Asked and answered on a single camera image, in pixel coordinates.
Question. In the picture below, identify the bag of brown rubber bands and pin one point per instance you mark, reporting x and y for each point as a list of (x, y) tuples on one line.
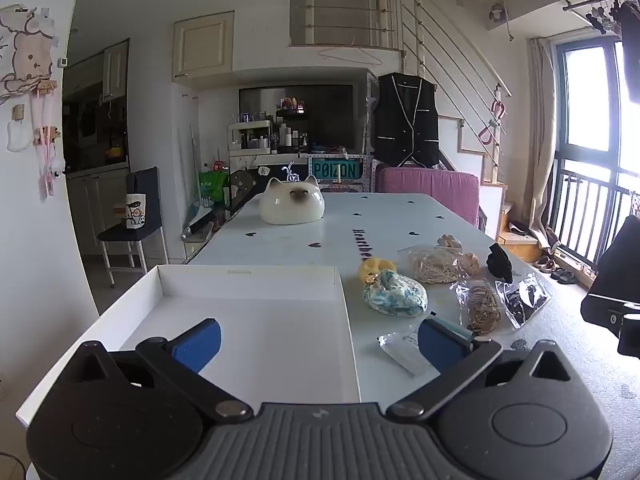
[(482, 307)]

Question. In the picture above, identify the pink folded mattress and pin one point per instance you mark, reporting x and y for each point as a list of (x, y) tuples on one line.
[(430, 185)]

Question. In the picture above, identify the white bib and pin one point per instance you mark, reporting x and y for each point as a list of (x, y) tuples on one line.
[(17, 137)]

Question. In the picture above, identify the black printed cloth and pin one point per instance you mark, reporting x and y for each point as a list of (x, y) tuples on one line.
[(275, 167)]

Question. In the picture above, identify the wooden stair step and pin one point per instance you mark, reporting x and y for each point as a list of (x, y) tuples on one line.
[(520, 247)]

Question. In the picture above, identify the navy covered chair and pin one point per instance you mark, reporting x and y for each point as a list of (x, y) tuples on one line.
[(150, 200), (620, 255)]

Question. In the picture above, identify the grey perforated metal rack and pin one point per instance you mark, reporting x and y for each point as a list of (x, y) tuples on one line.
[(371, 135)]

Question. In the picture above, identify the white organizer with bottles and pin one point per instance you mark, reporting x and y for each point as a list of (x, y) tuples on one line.
[(250, 135)]

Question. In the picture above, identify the brown sandal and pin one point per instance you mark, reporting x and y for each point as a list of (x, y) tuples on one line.
[(544, 264)]

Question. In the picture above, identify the dark hanging garment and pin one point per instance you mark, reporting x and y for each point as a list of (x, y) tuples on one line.
[(631, 50)]

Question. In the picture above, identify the black vest with white trim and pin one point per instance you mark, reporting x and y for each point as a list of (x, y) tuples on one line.
[(405, 125)]

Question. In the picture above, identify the stair railing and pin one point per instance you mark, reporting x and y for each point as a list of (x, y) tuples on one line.
[(492, 75)]

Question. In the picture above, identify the white shallow cardboard tray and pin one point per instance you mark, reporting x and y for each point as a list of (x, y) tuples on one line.
[(260, 325)]

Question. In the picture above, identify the yellow scrunchie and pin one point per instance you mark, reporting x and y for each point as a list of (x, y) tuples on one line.
[(385, 264)]

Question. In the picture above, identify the white printed tote bag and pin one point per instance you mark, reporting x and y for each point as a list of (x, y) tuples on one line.
[(135, 212)]

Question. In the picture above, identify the teal sign plate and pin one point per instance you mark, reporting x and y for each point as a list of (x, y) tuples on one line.
[(332, 168)]

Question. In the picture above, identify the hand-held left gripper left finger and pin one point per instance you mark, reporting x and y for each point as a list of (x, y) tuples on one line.
[(197, 342)]

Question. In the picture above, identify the kitchen wall cabinet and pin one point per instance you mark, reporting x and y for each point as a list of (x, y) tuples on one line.
[(116, 70)]

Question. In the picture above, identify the balcony window with railing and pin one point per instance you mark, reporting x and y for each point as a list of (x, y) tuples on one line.
[(560, 135)]

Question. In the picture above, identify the white packet with blue strip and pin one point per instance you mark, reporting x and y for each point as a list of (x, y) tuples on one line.
[(400, 350)]

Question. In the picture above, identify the silver bunny ornament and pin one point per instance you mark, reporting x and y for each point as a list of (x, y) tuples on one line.
[(290, 172)]

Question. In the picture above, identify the printed cloth wall bag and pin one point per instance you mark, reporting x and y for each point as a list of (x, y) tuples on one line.
[(25, 50)]

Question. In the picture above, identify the green plastic bag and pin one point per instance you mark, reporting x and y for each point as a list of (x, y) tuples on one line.
[(212, 185)]

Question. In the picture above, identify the cream cabinet door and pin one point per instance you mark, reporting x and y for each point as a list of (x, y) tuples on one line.
[(204, 45)]

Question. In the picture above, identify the black fabric headband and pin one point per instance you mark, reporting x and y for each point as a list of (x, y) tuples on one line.
[(500, 262)]

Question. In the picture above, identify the blue floral scrunchie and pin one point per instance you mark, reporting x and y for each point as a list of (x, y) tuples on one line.
[(400, 295)]

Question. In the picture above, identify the wall outlet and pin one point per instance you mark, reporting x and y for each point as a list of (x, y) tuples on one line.
[(3, 390)]

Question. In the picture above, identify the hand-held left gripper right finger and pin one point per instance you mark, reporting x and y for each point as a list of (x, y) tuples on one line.
[(440, 345)]

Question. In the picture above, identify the loft railing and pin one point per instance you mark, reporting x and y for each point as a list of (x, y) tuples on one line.
[(310, 10)]

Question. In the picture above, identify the pink hook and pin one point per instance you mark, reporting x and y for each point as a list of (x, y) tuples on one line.
[(496, 107)]

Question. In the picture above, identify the beige curtain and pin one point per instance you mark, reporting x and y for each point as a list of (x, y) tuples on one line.
[(542, 150)]

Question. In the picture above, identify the black sandal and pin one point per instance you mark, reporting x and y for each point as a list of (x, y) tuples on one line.
[(566, 276)]

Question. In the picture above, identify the clothes rod with clips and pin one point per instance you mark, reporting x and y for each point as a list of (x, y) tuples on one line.
[(595, 10)]

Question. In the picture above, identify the white low drawer cabinet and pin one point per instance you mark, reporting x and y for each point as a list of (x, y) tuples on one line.
[(197, 247)]

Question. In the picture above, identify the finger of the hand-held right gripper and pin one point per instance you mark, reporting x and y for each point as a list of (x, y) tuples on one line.
[(600, 315)]

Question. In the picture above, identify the white cat-shaped ceramic bowl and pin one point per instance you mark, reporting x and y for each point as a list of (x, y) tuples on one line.
[(292, 207)]

